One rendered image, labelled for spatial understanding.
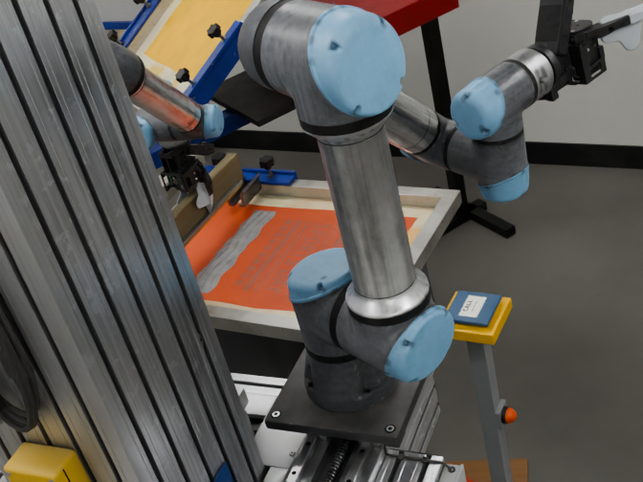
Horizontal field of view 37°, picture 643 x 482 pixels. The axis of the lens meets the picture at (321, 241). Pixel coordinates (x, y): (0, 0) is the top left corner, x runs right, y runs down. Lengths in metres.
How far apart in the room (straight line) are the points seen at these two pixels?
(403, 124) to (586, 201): 2.80
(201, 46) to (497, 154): 1.83
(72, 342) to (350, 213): 0.37
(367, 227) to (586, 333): 2.34
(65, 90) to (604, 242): 3.02
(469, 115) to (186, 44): 1.93
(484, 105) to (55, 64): 0.57
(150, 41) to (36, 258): 2.33
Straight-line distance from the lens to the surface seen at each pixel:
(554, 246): 3.91
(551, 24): 1.47
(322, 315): 1.38
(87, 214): 1.15
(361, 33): 1.08
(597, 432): 3.15
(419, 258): 2.25
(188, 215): 2.40
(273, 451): 1.61
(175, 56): 3.18
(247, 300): 2.31
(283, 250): 2.45
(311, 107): 1.12
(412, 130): 1.41
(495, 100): 1.34
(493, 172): 1.41
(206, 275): 2.44
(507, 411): 2.29
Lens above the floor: 2.29
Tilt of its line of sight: 33 degrees down
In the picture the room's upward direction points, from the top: 15 degrees counter-clockwise
